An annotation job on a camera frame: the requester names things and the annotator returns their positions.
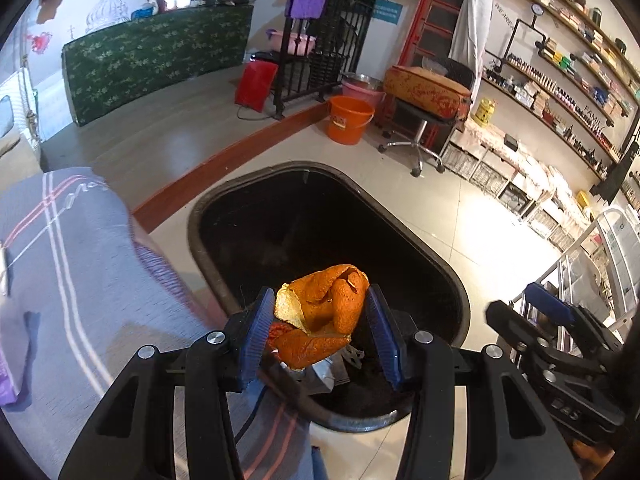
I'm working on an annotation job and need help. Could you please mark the swivel stool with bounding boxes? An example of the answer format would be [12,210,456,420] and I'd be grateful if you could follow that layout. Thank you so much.
[377,57,476,177]

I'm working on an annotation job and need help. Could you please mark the metal basin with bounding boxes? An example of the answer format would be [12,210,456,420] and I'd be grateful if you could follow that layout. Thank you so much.
[341,72,386,90]

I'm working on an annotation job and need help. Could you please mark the pink bucket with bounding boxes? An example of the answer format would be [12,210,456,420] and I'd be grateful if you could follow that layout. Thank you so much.
[341,82,386,111]

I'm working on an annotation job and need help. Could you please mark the orange peel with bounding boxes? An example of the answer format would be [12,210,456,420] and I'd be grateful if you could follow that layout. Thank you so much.
[267,262,371,372]

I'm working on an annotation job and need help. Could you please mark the white lace cloth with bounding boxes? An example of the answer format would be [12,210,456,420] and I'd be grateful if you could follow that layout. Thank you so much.
[455,120,596,221]

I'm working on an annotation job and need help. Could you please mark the rows of cosmetic products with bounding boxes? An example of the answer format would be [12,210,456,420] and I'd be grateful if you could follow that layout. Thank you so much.
[487,0,640,171]

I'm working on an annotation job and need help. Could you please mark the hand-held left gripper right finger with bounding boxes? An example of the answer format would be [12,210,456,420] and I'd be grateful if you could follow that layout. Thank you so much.
[364,284,583,480]

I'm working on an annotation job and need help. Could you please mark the dark brown trash bin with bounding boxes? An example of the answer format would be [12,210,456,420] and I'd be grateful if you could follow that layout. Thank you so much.
[187,161,472,433]

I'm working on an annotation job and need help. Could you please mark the pink basin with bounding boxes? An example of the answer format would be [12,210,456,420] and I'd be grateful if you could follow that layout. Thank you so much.
[265,29,317,55]

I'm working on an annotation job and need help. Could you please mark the pipe with pressure gauge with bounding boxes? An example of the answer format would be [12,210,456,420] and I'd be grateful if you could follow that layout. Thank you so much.
[505,2,548,61]

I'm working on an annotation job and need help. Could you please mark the orange bucket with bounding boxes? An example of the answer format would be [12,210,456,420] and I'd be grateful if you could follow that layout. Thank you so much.
[326,96,375,146]

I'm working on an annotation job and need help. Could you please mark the grey striped blanket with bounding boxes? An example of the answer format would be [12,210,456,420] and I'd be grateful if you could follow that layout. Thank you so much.
[0,166,321,480]

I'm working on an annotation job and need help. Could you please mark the orange patterned case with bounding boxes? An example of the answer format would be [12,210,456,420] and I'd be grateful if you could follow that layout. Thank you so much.
[383,65,473,121]

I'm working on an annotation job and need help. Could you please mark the black cable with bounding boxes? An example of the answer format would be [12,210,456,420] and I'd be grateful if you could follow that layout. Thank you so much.
[235,102,286,122]

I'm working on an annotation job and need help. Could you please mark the red bag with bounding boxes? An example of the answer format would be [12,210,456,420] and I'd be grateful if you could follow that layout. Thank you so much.
[235,59,279,113]

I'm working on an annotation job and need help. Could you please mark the wooden wall shelves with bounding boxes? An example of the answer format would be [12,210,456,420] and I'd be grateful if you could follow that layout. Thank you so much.
[482,0,640,181]

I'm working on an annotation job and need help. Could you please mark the black mesh basket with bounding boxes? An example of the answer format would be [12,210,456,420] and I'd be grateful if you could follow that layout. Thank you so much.
[307,52,348,92]

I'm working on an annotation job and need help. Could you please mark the row of wicker baskets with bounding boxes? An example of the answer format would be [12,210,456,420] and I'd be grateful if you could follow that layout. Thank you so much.
[442,140,591,256]

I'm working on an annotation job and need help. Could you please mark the white swing chair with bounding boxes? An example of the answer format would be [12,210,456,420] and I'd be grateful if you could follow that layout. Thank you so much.
[0,67,41,171]

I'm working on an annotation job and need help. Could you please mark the yellow bottle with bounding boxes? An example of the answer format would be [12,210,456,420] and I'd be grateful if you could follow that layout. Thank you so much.
[471,97,497,128]

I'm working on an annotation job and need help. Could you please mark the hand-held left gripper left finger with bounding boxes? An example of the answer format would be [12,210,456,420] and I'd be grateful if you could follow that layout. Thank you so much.
[59,287,277,480]

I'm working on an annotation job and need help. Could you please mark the blue wall sign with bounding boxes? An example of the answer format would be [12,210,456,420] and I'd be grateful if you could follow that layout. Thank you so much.
[372,0,403,26]

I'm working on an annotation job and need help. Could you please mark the green floral counter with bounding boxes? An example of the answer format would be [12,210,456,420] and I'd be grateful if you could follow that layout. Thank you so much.
[61,5,255,127]

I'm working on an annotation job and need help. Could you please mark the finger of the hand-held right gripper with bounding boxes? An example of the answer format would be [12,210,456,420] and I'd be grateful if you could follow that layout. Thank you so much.
[524,282,623,356]
[486,300,601,386]

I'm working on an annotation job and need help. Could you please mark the black iron rack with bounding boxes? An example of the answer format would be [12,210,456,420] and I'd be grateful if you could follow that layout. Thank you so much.
[274,0,376,120]

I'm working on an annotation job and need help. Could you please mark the red ladder shelf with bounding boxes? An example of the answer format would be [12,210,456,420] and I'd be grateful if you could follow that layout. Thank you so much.
[397,0,473,68]

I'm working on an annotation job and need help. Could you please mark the silver wrapper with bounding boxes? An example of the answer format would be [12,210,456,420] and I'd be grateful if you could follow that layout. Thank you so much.
[300,345,363,396]

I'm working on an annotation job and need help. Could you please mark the purple plastic bag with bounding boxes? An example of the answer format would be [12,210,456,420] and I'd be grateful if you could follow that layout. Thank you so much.
[0,345,33,407]

